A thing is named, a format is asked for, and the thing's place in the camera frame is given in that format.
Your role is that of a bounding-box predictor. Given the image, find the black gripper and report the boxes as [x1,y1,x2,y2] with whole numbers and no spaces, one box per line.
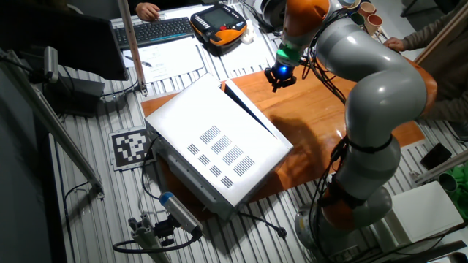
[263,64,298,93]

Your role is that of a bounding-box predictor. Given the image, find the forearm in black sleeve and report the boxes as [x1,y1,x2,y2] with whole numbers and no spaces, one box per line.
[155,0,205,12]

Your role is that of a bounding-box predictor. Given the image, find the silver microwave oven body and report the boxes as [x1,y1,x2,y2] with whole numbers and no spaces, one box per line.
[144,72,293,221]

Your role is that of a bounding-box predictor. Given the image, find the right hand olive sleeve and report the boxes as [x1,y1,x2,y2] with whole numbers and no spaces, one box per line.
[382,36,406,53]

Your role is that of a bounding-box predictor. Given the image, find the bare hand black sleeve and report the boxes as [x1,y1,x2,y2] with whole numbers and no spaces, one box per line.
[134,1,161,22]

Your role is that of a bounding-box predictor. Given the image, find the printed paper sheet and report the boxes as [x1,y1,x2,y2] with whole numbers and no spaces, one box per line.
[219,36,279,75]
[121,35,206,84]

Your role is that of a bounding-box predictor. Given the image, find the wooden board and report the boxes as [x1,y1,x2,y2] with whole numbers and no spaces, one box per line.
[140,54,427,222]

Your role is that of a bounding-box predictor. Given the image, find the white duck figure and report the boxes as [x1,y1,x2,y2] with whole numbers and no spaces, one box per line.
[240,24,257,45]

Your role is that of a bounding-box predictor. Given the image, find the black round container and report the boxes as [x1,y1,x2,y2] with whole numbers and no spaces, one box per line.
[260,0,288,32]

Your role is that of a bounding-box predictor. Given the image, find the orange black teach pendant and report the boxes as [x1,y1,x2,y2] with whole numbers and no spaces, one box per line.
[189,2,249,47]

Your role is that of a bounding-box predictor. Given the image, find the beige stacked bowls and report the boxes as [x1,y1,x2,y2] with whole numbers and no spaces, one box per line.
[338,0,361,11]

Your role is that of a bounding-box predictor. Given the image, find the terracotta mug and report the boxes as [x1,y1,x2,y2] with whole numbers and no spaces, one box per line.
[364,13,384,37]

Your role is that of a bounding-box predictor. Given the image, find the black keyboard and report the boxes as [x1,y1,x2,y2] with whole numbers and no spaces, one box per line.
[112,16,197,51]

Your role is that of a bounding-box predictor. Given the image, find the black pen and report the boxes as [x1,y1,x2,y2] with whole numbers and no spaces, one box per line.
[124,55,154,69]

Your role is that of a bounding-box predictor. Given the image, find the black white fiducial marker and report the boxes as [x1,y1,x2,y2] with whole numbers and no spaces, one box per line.
[108,126,158,172]

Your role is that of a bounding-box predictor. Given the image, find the person torso olive sweater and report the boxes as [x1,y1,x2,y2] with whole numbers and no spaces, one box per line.
[400,0,468,123]

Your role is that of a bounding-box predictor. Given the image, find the black smartphone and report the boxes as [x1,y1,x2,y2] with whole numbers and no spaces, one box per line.
[419,142,453,171]

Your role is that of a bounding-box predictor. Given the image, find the aluminium bar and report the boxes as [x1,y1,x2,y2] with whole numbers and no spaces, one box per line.
[409,148,468,186]

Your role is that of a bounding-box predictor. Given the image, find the white box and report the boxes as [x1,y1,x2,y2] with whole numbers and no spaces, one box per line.
[383,180,465,245]

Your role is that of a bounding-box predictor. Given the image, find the green cup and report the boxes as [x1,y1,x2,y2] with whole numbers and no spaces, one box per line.
[437,172,459,194]

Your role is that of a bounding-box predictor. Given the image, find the black box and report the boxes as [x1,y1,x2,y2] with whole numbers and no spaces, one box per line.
[42,75,107,118]

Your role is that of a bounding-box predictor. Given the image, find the aluminium profile stand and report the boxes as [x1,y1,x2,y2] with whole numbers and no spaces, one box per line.
[127,214,173,263]

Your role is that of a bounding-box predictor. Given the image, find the black monitor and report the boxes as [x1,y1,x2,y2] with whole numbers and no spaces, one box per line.
[0,0,129,82]

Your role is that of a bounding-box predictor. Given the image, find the green cloth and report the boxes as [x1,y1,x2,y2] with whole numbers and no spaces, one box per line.
[444,164,468,211]

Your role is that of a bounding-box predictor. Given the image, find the grey sensor device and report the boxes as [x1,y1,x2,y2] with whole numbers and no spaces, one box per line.
[42,45,60,84]

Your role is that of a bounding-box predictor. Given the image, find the silver wrist camera green mount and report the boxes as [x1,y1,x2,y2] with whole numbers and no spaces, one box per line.
[274,42,306,69]

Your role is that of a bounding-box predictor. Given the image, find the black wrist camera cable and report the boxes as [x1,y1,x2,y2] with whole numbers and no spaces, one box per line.
[299,9,348,105]

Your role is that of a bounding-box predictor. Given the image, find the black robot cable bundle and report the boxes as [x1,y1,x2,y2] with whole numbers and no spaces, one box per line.
[306,134,348,256]

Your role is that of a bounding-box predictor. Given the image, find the black power cable with plug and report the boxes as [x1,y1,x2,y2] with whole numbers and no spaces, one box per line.
[237,211,288,240]

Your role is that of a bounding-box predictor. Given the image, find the black appliance cable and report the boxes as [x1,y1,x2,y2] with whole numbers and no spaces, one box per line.
[140,135,164,201]

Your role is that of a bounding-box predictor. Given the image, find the silver camera blue end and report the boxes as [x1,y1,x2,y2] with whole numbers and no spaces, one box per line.
[159,191,204,238]

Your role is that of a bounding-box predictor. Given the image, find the black camera clamp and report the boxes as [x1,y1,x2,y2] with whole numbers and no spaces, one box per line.
[153,215,176,248]

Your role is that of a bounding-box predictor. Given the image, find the aluminium frame beam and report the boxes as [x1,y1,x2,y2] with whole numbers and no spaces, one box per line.
[0,49,106,200]

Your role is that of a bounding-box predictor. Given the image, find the thin black cable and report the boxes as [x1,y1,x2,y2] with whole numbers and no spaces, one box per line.
[64,180,91,263]

